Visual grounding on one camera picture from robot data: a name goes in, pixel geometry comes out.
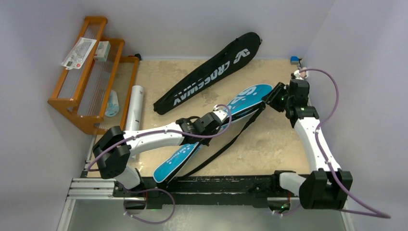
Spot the blue racket bag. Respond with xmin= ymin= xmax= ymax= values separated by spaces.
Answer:
xmin=153 ymin=84 xmax=273 ymax=183

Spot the black Crossway racket bag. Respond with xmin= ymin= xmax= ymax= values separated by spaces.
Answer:
xmin=153 ymin=32 xmax=262 ymax=115

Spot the white shuttlecock tube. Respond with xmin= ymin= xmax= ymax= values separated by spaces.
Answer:
xmin=125 ymin=85 xmax=144 ymax=131

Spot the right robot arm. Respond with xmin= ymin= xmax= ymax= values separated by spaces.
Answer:
xmin=263 ymin=79 xmax=353 ymax=210

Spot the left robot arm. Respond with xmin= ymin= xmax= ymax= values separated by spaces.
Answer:
xmin=88 ymin=109 xmax=232 ymax=197

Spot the blue white wipes pack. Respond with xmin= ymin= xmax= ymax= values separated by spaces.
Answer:
xmin=104 ymin=90 xmax=119 ymax=117

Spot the blue clip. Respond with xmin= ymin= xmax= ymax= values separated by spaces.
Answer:
xmin=290 ymin=56 xmax=301 ymax=65

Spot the wooden shelf rack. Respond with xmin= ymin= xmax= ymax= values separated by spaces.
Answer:
xmin=48 ymin=16 xmax=141 ymax=135

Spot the small white green box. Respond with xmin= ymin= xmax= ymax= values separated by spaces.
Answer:
xmin=93 ymin=41 xmax=111 ymax=62

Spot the white plastic package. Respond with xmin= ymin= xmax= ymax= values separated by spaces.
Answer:
xmin=61 ymin=37 xmax=97 ymax=70

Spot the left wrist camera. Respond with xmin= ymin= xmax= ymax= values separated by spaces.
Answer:
xmin=212 ymin=105 xmax=229 ymax=122

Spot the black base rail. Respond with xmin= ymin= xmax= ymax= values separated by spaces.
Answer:
xmin=113 ymin=174 xmax=298 ymax=209

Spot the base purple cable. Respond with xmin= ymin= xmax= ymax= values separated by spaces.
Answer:
xmin=122 ymin=186 xmax=177 ymax=224

